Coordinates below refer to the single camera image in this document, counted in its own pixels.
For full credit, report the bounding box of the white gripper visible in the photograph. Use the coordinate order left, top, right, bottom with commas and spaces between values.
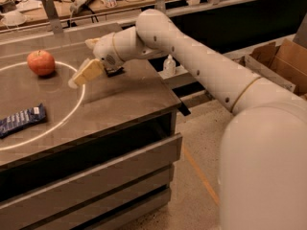
68, 33, 124, 88

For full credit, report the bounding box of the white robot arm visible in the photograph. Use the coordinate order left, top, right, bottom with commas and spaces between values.
69, 10, 307, 230

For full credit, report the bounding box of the red apple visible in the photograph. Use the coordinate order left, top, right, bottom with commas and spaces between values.
27, 50, 56, 76

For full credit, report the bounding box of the black snack packet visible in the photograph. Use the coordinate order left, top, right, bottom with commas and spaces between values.
106, 67, 124, 77

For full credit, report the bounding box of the white power strip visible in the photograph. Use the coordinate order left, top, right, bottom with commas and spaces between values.
70, 0, 94, 14

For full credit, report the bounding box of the clear sanitizer bottle left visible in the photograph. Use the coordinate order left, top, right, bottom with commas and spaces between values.
163, 55, 176, 77

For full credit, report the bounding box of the blue snack bar wrapper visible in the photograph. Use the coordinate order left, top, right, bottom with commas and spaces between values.
0, 103, 46, 139

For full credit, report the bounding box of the white face mask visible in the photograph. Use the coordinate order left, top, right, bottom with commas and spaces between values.
1, 11, 27, 27

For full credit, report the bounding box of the cardboard box with logo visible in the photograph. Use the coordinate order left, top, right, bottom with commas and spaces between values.
240, 39, 307, 96

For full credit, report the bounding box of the metal railing post left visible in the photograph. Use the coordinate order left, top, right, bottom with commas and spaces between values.
41, 0, 63, 34

